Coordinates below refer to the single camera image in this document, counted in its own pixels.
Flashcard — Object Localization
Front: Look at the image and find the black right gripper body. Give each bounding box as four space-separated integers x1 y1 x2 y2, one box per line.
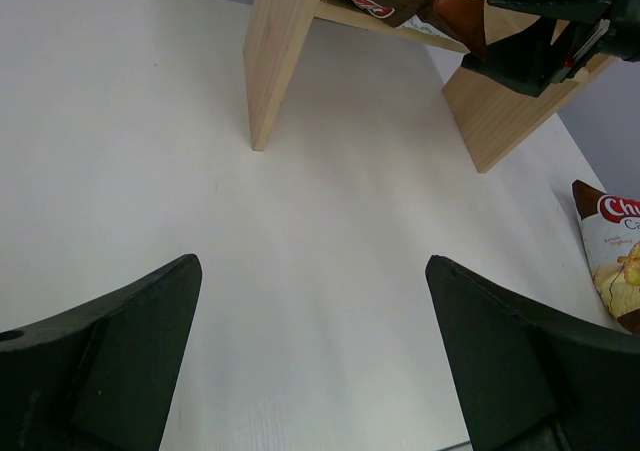
549 0 639 84

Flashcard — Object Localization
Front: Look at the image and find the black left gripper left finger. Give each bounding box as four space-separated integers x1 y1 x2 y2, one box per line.
1 254 202 450

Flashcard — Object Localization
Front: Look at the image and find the wooden two-tier shelf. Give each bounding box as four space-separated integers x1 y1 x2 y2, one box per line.
243 0 611 174

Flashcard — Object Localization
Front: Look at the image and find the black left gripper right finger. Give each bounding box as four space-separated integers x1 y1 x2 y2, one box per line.
425 255 639 450

